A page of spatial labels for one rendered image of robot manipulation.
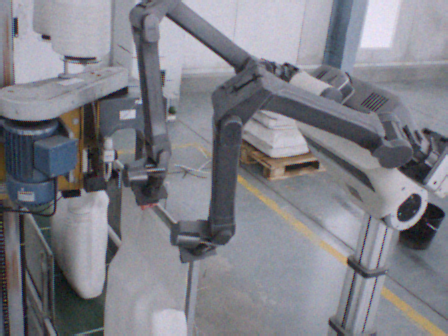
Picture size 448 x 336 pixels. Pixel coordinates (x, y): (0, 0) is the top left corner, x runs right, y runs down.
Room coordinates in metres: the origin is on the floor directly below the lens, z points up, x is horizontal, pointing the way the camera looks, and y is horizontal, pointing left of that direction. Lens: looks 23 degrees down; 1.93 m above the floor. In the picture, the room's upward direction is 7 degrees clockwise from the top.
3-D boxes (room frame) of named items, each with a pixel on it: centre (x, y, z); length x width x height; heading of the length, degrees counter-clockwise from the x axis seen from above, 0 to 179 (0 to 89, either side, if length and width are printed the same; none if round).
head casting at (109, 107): (1.98, 0.41, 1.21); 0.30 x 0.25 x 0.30; 33
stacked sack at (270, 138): (4.62, -0.50, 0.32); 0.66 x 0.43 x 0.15; 125
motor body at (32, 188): (1.54, 0.57, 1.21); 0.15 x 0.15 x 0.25
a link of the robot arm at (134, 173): (1.53, 0.23, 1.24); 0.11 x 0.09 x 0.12; 121
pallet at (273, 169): (4.96, -0.63, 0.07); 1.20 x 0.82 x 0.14; 125
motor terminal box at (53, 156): (1.49, 0.48, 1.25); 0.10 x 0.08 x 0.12; 148
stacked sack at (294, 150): (4.74, -0.35, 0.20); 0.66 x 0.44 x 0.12; 33
